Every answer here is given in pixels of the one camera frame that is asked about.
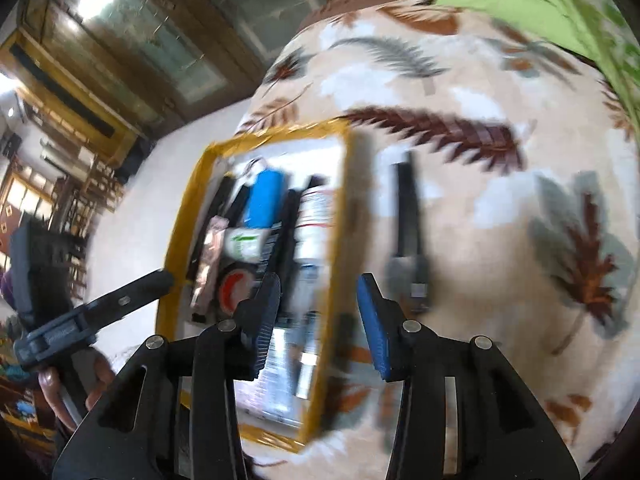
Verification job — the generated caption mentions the wooden glass cabinet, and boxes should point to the wooden glass cabinet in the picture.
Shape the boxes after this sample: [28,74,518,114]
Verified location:
[0,0,326,126]

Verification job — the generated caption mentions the white printed box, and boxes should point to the white printed box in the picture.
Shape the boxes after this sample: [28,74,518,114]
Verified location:
[235,330,321,421]

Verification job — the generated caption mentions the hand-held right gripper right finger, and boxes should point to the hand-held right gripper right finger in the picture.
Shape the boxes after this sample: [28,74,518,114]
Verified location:
[356,272,581,480]

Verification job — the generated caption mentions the red tape roll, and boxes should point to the red tape roll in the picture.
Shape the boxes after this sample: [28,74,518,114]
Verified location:
[217,265,261,313]

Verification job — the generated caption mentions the blue cylinder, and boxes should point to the blue cylinder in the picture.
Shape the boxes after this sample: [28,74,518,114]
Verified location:
[242,169,286,228]

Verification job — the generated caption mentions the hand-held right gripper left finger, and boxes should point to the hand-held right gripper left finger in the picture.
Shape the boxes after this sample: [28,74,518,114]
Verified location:
[52,272,282,480]

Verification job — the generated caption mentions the white sheet with yellow border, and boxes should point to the white sheet with yellow border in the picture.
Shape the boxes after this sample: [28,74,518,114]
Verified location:
[155,120,357,453]

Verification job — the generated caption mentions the copper foil packet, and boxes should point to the copper foil packet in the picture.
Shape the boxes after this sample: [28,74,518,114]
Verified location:
[190,215,231,311]

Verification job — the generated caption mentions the white bottle with green label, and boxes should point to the white bottle with green label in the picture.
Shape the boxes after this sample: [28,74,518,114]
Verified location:
[222,227,271,263]

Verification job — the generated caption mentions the person's left hand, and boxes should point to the person's left hand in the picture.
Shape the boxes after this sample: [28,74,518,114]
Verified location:
[40,347,118,428]

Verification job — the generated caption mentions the black silver pen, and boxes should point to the black silver pen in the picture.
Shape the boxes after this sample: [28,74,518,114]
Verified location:
[292,310,323,401]

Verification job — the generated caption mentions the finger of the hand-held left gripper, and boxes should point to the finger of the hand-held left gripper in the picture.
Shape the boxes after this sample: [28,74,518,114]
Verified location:
[80,269,176,331]

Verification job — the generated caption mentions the white tube with red label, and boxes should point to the white tube with red label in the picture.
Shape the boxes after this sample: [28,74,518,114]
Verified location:
[292,185,336,311]

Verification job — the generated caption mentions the wooden chairs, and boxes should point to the wooden chairs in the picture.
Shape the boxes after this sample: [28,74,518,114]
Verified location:
[45,145,126,241]

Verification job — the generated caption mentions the leaf print blanket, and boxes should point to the leaf print blanket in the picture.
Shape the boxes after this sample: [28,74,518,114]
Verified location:
[235,0,640,480]

